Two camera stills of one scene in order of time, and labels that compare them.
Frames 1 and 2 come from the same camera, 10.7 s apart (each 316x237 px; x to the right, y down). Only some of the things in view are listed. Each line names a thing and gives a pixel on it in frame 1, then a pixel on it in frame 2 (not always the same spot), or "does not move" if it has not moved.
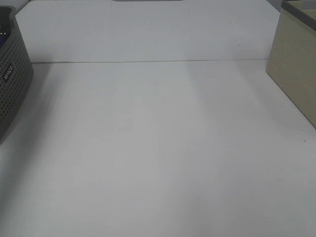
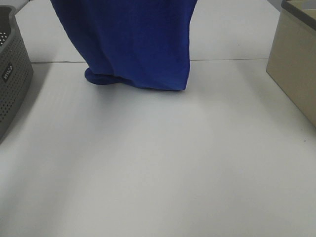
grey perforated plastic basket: x=16 y=67 does not move
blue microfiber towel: x=3 y=39 → x=142 y=43
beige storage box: x=292 y=61 does not move
